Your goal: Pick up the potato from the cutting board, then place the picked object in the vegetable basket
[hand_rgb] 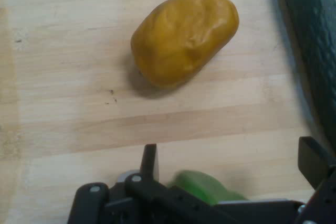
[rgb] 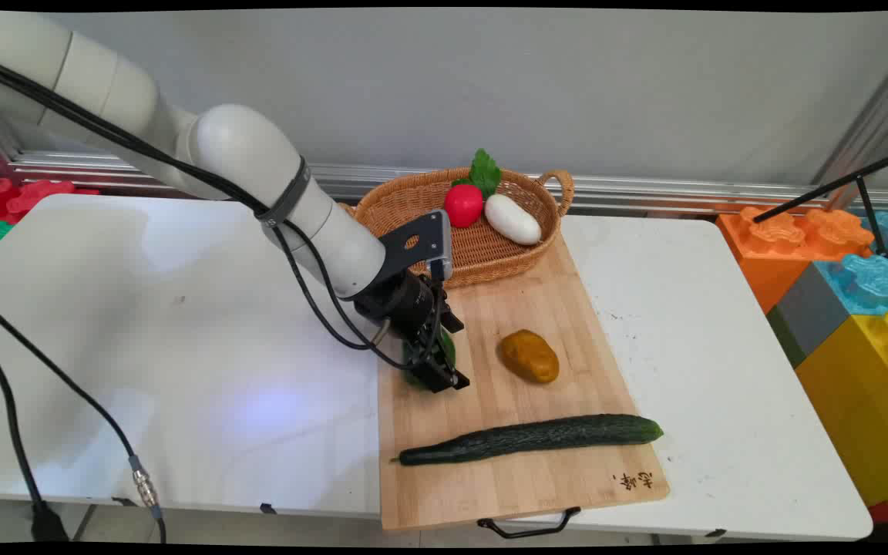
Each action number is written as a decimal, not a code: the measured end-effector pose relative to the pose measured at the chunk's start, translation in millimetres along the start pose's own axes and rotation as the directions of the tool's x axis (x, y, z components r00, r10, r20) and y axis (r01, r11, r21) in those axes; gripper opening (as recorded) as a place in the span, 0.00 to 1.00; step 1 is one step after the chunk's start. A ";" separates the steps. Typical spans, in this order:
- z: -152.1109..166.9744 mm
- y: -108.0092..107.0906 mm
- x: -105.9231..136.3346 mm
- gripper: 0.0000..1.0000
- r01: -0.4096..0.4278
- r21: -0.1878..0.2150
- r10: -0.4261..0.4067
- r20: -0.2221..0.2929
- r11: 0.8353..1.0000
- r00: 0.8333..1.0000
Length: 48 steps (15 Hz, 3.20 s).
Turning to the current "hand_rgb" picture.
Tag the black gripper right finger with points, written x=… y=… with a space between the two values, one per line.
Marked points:
x=315 y=161

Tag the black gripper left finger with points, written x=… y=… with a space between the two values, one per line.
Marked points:
x=148 y=165

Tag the light green toy vegetable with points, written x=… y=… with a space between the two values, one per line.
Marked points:
x=207 y=188

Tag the yellow-brown toy potato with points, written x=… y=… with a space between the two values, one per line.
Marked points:
x=185 y=38

